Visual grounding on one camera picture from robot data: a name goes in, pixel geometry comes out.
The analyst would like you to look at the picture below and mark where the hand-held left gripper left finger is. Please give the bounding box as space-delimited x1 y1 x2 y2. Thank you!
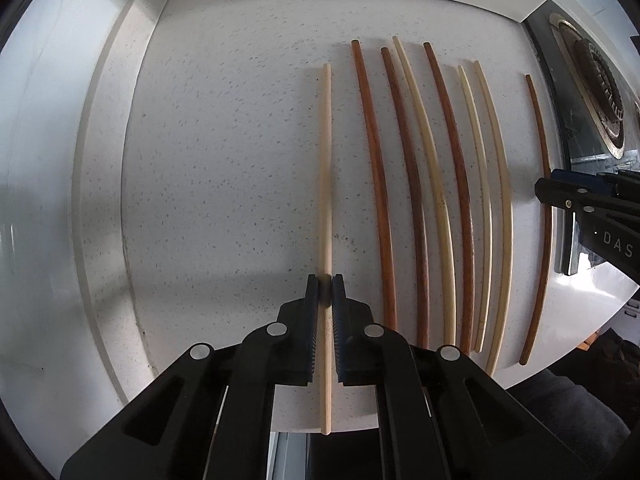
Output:
60 274 321 480

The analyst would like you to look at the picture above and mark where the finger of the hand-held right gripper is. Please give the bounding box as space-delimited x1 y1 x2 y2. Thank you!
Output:
551 169 640 195
535 177 640 214

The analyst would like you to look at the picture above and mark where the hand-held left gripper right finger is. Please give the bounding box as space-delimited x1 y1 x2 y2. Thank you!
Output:
331 274 596 480

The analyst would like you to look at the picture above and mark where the light wooden chopstick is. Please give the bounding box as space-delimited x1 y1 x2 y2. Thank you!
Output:
473 60 515 377
315 63 333 436
392 35 457 347
457 65 493 354

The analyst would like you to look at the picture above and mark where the dark brown wooden chopstick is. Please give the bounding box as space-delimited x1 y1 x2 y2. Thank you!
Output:
524 74 554 367
380 47 431 350
423 42 476 356
351 39 398 336

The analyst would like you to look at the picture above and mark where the dark grey cloth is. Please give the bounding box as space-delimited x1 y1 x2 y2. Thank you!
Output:
510 365 632 480

